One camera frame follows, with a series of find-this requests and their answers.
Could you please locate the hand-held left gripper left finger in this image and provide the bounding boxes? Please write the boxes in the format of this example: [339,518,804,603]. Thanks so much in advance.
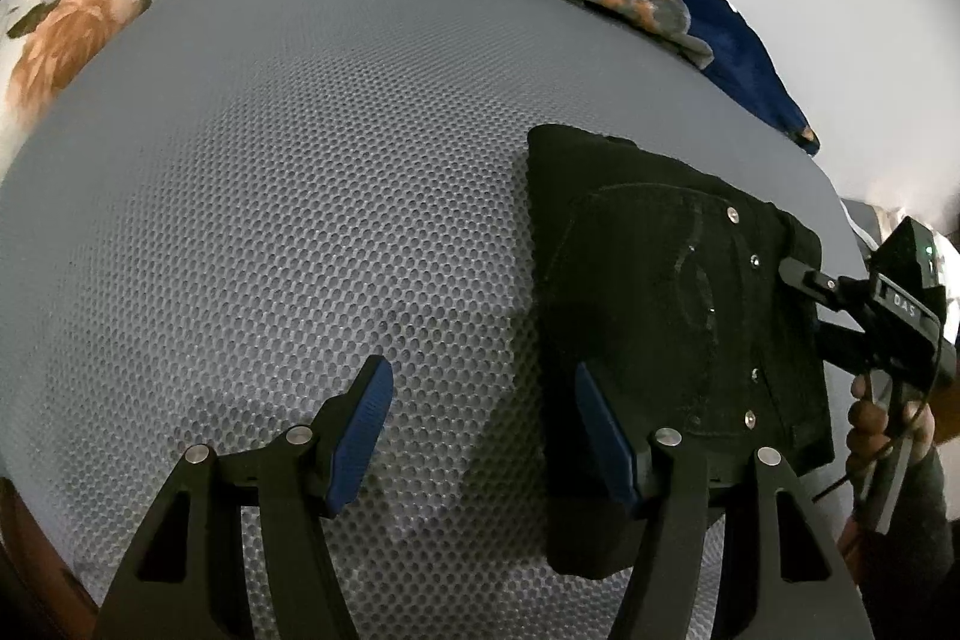
[94,355,396,640]

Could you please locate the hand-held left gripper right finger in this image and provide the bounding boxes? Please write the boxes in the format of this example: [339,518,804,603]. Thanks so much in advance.
[574,362,875,640]

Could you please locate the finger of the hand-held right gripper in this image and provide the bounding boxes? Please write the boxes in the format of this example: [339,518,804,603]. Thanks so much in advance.
[780,257,865,316]
[814,317,875,363]

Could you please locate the black pants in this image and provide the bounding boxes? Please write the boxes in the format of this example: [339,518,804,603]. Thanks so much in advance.
[525,122,837,581]

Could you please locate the person's right forearm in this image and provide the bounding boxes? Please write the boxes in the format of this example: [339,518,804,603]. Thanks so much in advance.
[838,445,960,640]

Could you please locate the person's right hand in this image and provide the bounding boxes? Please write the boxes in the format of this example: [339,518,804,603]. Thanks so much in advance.
[846,376,892,467]

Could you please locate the grey mesh mattress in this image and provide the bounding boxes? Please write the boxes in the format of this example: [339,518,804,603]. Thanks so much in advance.
[0,0,863,640]

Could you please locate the black cable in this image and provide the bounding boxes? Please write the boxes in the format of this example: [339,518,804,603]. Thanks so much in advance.
[814,471,857,504]

